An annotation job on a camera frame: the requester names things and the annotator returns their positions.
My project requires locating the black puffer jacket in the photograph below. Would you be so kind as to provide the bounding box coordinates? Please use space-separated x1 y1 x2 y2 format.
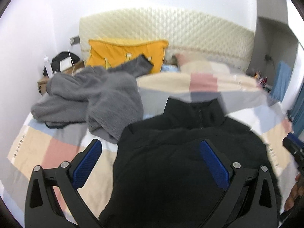
99 98 281 227

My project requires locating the person right hand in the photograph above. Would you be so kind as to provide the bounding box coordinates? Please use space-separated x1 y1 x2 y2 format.
284 173 303 211

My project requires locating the blue curtain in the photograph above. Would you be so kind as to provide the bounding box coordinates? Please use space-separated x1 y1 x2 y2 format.
289 87 304 137

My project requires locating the patchwork checkered duvet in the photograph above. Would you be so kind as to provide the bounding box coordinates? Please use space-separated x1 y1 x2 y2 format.
1 70 297 225

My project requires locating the blue towel on chair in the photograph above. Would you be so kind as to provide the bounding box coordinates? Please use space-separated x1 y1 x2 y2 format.
270 61 292 101

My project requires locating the wooden nightstand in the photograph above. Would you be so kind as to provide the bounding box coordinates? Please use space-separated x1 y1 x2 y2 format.
37 60 85 95

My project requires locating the grey fleece garment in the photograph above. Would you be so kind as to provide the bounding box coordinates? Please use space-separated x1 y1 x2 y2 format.
31 55 153 143

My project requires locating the white plastic bottle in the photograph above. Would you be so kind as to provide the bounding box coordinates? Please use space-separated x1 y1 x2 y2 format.
44 56 54 78

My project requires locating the pink pillow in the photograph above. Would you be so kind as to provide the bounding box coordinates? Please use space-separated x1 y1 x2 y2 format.
174 52 207 67

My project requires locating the black bag on nightstand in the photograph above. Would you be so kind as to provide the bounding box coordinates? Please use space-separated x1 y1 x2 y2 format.
51 51 80 72

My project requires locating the cream quilted headboard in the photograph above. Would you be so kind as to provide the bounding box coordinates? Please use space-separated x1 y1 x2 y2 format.
79 9 255 71

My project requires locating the yellow pillow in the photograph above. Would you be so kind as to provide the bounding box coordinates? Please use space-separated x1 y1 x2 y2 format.
86 38 169 74

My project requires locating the wall socket panel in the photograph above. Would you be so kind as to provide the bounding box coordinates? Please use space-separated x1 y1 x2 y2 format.
70 36 80 45

